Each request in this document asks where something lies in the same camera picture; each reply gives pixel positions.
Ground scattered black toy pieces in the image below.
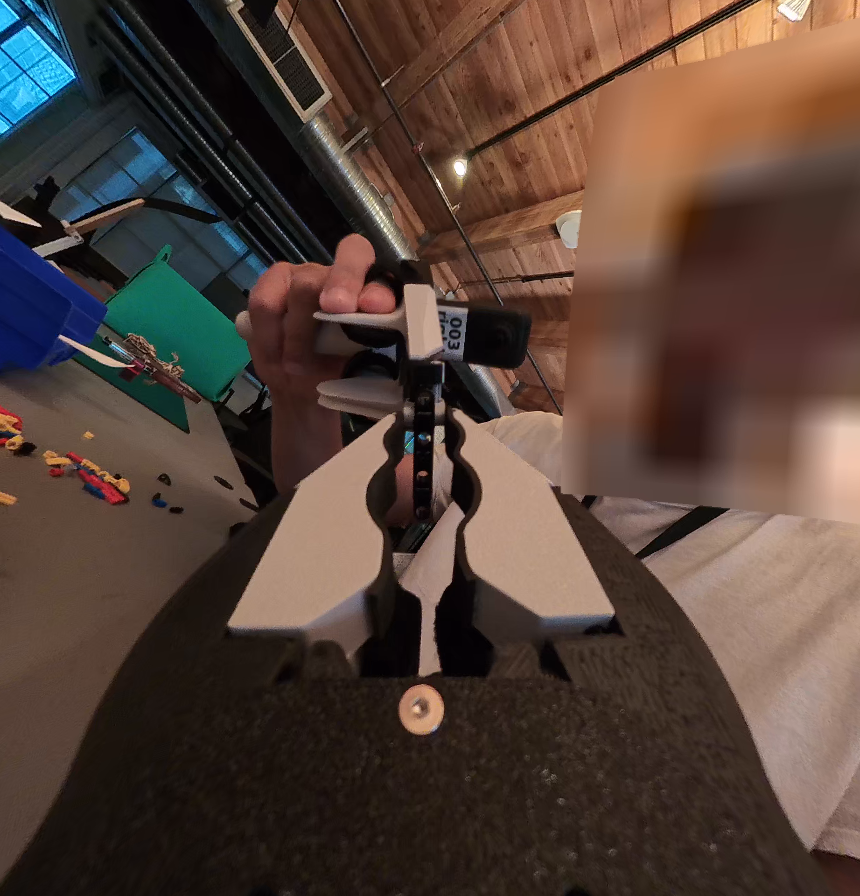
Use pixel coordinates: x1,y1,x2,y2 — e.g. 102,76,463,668
152,472,259,516

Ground white air vent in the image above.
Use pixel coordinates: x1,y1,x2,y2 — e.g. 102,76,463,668
227,0,333,122

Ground person's right hand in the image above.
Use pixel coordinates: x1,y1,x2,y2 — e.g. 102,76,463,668
246,233,400,422

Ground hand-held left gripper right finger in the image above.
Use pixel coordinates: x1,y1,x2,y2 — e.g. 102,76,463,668
435,409,617,677

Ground blue plastic bin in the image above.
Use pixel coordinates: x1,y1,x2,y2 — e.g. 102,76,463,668
0,210,109,379

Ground person's white shirt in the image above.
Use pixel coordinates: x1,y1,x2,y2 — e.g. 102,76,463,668
482,412,860,872

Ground blue lit window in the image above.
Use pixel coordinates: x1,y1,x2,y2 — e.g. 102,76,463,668
0,0,78,138
48,126,270,295

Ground black lanyard strap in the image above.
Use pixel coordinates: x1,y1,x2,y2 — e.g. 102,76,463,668
584,496,730,561

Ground beige chain bundle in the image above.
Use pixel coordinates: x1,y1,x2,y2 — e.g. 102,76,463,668
104,332,204,406

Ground silver ventilation duct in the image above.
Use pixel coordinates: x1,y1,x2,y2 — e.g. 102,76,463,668
300,115,522,421

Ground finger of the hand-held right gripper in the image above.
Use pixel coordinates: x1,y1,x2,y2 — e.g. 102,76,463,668
402,283,447,364

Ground pile of colourful toy bricks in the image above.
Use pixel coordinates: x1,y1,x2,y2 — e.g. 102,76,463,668
0,402,133,507

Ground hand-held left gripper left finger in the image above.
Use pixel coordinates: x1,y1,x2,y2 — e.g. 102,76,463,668
227,413,403,677

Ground green plastic bin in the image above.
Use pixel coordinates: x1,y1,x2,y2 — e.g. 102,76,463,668
73,245,253,434

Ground black white toy beam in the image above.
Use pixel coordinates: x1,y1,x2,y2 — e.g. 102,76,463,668
412,391,439,523

